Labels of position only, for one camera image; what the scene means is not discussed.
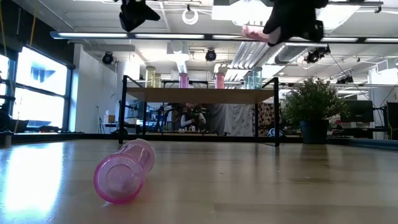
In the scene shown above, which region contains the person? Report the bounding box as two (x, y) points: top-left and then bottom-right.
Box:
(180, 104), (208, 133)

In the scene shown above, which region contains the white patterned cloth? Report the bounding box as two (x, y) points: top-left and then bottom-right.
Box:
(206, 103), (259, 137)

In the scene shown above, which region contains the large bright window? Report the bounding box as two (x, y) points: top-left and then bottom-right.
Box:
(0, 46), (74, 133)

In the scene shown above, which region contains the overhead LED light bar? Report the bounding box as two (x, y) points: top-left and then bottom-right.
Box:
(49, 30), (398, 44)

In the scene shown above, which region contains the white ceiling pipe bundle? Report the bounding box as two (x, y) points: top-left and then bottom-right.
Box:
(214, 18), (287, 82)

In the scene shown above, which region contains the black rear frame bar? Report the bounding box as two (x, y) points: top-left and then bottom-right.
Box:
(12, 133), (276, 144)

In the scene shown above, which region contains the black computer monitor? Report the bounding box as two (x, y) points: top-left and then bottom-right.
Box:
(340, 99), (375, 124)

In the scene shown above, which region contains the white ceiling duct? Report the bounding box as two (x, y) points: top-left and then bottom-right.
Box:
(166, 40), (191, 78)

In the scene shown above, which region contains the green potted plant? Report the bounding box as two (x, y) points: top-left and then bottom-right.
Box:
(280, 77), (351, 145)

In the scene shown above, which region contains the black white ball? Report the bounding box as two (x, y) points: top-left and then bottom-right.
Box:
(267, 128), (285, 138)

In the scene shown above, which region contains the white cable coil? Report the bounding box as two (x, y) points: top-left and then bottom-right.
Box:
(182, 7), (200, 26)

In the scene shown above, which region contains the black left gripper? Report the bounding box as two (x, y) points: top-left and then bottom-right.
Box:
(119, 0), (161, 33)

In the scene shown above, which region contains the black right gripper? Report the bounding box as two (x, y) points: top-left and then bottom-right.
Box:
(263, 0), (329, 47)

